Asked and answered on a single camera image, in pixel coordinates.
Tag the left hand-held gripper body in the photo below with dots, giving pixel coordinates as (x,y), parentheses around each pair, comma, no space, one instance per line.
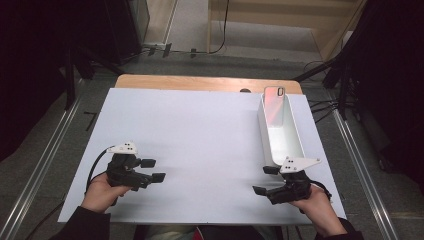
(123,173)

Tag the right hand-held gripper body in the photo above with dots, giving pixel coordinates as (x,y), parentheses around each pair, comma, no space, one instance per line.
(295,188)

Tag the white plastic storage bin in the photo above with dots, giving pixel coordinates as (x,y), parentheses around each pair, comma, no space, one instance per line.
(283,140)

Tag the person's left hand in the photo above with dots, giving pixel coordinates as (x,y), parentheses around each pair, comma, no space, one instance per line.
(100,196)

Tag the person's right hand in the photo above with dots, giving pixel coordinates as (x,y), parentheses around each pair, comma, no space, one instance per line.
(321,210)

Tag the white table board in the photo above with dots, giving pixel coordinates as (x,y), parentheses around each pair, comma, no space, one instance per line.
(200,133)

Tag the dark table grommet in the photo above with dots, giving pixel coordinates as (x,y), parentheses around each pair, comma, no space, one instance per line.
(245,90)

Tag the wooden table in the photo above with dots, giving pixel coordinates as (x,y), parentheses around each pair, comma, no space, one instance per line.
(200,82)

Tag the black stand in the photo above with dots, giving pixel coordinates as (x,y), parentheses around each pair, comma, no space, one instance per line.
(343,90)
(70,86)

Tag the white power strip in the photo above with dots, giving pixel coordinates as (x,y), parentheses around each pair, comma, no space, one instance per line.
(156,46)

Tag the black cabinet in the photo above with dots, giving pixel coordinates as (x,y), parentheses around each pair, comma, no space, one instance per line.
(123,26)

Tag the black curtain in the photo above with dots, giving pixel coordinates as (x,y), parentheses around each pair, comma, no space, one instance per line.
(393,66)
(26,66)

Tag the wooden shelf unit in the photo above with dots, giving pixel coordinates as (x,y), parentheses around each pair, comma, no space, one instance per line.
(266,20)

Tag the metal floor rail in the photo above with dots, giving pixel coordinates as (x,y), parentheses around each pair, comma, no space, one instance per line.
(364,173)
(38,175)

